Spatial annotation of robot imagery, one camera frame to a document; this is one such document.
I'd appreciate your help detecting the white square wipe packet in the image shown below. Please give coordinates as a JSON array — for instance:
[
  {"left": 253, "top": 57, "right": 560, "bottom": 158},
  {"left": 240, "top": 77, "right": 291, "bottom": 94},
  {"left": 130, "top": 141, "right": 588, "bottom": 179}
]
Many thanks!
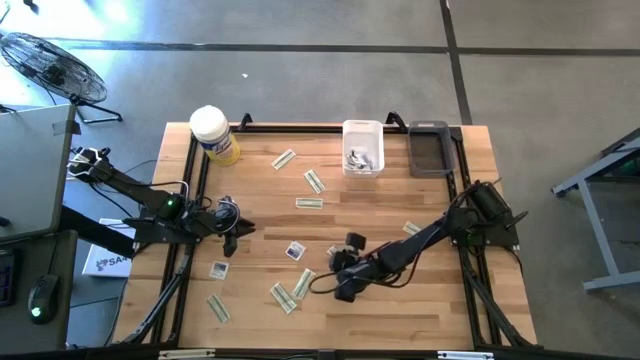
[
  {"left": 208, "top": 260, "right": 231, "bottom": 281},
  {"left": 284, "top": 240, "right": 307, "bottom": 262}
]

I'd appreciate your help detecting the black computer mouse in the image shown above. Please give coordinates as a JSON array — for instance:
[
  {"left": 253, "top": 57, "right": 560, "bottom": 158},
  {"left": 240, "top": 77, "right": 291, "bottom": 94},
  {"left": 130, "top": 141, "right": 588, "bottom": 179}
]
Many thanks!
[{"left": 27, "top": 273, "right": 62, "bottom": 326}]

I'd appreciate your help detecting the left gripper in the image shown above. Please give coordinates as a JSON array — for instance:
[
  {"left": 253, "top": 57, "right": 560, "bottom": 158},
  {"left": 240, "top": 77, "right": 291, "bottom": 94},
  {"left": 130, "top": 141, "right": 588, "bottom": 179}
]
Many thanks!
[{"left": 199, "top": 212, "right": 257, "bottom": 259}]

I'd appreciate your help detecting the white printed box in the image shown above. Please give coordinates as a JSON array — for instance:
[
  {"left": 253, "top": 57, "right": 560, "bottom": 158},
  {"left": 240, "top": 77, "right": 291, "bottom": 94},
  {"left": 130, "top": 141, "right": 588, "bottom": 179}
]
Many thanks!
[{"left": 81, "top": 217, "right": 137, "bottom": 279}]

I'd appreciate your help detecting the black floor fan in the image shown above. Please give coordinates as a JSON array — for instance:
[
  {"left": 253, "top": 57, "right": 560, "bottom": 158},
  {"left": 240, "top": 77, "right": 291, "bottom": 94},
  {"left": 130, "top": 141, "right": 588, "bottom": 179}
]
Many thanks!
[{"left": 0, "top": 31, "right": 124, "bottom": 125}]

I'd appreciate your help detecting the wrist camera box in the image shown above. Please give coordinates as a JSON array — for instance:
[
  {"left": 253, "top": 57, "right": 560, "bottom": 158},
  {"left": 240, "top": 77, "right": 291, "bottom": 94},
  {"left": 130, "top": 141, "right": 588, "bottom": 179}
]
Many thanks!
[
  {"left": 333, "top": 278, "right": 362, "bottom": 304},
  {"left": 214, "top": 195, "right": 243, "bottom": 221}
]

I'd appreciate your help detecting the pile of wipe packets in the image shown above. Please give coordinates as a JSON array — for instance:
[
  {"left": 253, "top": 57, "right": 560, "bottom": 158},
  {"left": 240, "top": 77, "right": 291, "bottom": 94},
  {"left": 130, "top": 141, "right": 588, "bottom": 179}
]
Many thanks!
[{"left": 344, "top": 148, "right": 376, "bottom": 172}]

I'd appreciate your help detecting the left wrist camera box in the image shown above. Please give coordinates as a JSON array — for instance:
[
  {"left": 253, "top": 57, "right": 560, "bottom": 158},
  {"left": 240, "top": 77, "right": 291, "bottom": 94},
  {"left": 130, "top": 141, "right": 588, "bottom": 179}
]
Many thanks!
[{"left": 214, "top": 195, "right": 243, "bottom": 221}]

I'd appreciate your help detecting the grey translucent plastic bin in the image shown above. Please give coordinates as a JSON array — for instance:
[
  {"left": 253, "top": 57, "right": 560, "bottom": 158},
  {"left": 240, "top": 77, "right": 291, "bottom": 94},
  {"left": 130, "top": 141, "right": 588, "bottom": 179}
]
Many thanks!
[{"left": 406, "top": 119, "right": 457, "bottom": 179}]

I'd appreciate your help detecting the white frame bracket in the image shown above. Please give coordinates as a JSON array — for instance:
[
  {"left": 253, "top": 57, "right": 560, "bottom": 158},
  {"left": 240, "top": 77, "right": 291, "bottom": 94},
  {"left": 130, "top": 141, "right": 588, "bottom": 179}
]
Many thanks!
[
  {"left": 157, "top": 348, "right": 217, "bottom": 360},
  {"left": 436, "top": 350, "right": 495, "bottom": 360}
]

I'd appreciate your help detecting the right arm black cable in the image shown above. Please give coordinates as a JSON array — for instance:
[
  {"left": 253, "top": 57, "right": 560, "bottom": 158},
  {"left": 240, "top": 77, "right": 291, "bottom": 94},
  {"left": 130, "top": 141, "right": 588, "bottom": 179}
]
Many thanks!
[{"left": 308, "top": 239, "right": 419, "bottom": 297}]

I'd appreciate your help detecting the white plastic bin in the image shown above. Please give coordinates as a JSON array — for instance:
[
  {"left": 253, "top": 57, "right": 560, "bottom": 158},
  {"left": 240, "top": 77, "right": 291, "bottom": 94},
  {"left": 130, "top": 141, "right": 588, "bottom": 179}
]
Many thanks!
[{"left": 341, "top": 118, "right": 386, "bottom": 179}]

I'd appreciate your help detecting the dark desk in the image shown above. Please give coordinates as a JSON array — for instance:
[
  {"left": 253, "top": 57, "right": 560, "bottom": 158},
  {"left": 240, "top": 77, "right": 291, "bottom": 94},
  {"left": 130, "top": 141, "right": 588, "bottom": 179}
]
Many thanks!
[{"left": 0, "top": 229, "right": 80, "bottom": 352}]

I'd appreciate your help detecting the yellow Lysol wipes canister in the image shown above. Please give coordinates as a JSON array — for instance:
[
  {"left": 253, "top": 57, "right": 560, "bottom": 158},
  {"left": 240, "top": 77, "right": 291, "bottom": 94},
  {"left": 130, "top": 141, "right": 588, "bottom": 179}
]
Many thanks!
[{"left": 188, "top": 103, "right": 242, "bottom": 168}]

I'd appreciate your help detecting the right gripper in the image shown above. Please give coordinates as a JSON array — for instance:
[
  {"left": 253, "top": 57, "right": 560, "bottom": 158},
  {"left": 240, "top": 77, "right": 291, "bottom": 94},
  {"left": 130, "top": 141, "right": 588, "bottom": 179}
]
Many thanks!
[{"left": 332, "top": 231, "right": 384, "bottom": 286}]

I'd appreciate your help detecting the black keyboard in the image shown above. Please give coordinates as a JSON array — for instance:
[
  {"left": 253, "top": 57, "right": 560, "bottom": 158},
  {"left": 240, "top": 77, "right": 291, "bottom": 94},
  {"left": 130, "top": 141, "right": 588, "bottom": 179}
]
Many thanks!
[{"left": 0, "top": 248, "right": 22, "bottom": 309}]

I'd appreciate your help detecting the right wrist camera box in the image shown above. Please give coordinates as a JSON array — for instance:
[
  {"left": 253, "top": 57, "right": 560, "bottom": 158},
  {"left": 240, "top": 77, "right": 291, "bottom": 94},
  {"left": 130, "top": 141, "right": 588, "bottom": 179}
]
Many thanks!
[{"left": 333, "top": 278, "right": 362, "bottom": 304}]

